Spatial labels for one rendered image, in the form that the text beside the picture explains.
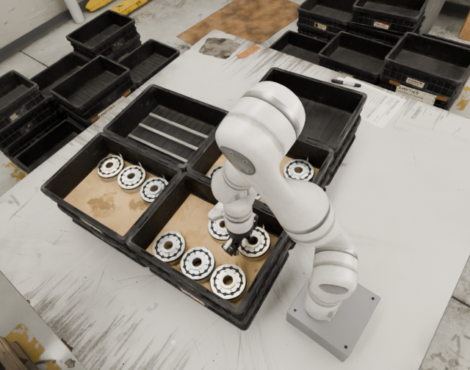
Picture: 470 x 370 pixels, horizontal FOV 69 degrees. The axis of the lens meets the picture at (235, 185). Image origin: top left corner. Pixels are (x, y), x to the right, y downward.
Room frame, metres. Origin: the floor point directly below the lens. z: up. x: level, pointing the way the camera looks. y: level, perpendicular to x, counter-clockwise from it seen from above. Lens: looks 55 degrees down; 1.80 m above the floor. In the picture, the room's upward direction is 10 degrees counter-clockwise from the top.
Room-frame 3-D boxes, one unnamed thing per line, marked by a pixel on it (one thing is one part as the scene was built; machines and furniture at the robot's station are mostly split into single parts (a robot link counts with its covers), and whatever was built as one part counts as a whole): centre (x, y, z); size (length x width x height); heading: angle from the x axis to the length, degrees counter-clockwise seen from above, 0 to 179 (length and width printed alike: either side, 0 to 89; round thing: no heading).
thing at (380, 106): (1.12, -0.63, 0.70); 0.33 x 0.23 x 0.01; 43
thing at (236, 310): (0.47, 0.10, 0.92); 0.40 x 0.30 x 0.02; 49
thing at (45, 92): (2.09, 1.01, 0.31); 0.40 x 0.30 x 0.34; 133
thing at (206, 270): (0.42, 0.15, 0.86); 0.10 x 0.10 x 0.01
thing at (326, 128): (0.93, -0.29, 0.87); 0.40 x 0.30 x 0.11; 49
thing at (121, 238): (0.73, 0.40, 0.92); 0.40 x 0.30 x 0.02; 49
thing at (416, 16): (2.04, -1.18, 0.37); 0.42 x 0.34 x 0.46; 43
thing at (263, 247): (0.45, -0.02, 0.86); 0.10 x 0.10 x 0.01
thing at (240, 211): (0.44, -0.01, 1.15); 0.09 x 0.07 x 0.15; 107
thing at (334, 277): (0.25, -0.18, 1.04); 0.09 x 0.09 x 0.17; 69
